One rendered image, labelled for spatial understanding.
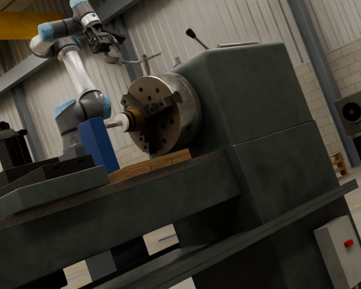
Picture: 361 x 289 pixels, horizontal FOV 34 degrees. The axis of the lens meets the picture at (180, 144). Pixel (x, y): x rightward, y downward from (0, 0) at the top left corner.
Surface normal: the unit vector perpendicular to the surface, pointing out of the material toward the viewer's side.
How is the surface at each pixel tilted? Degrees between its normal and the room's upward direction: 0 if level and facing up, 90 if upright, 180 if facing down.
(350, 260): 90
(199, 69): 90
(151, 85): 90
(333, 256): 90
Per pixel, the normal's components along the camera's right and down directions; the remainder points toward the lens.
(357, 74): -0.60, 0.15
